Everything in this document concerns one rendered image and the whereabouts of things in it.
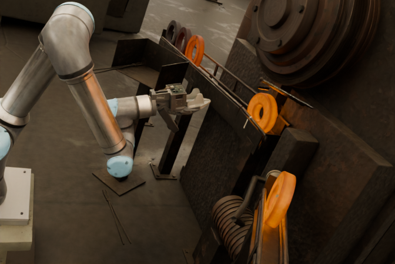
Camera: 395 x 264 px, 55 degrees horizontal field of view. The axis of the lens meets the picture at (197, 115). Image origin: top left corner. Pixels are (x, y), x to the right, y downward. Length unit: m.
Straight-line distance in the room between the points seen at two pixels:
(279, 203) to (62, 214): 1.08
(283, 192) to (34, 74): 0.76
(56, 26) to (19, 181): 0.61
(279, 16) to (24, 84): 0.80
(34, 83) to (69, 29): 0.25
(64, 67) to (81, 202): 0.99
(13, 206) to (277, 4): 1.04
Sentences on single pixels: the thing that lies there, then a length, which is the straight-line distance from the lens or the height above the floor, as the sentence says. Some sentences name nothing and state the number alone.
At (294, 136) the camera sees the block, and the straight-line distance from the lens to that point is 1.24.
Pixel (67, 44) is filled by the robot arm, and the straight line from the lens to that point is 1.01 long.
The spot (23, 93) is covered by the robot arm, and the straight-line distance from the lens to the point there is 1.23.
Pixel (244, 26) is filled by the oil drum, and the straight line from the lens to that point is 4.34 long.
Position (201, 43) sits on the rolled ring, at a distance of 1.99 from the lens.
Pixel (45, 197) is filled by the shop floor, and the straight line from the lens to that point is 1.88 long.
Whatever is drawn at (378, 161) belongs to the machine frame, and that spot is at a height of 0.87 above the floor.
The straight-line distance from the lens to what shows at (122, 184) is 2.02.
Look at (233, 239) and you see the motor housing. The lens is 1.22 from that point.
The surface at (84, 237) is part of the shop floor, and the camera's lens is 1.74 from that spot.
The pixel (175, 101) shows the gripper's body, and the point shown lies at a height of 0.75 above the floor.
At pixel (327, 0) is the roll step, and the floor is 1.20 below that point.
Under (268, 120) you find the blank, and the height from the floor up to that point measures 0.75.
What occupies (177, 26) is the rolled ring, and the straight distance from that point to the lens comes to 2.32.
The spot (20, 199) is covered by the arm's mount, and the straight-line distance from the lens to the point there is 1.37.
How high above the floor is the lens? 1.26
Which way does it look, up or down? 25 degrees down
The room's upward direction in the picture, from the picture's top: 21 degrees clockwise
